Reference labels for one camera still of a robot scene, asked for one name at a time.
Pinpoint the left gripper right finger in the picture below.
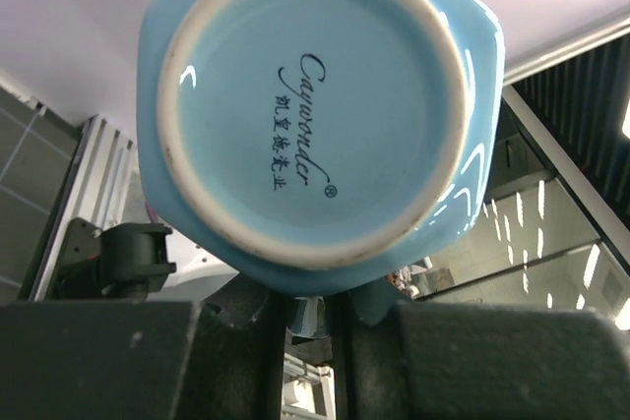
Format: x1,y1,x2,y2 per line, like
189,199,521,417
332,286,629,419

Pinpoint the black grid mat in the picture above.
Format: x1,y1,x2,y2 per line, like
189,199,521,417
1,90,81,302

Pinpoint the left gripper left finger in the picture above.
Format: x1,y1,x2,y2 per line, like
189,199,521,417
1,275,285,419

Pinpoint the light blue hexagonal mug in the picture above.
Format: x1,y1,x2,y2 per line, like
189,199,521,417
136,0,508,340

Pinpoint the aluminium front rail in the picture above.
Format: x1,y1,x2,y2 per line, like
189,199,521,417
23,115,137,300

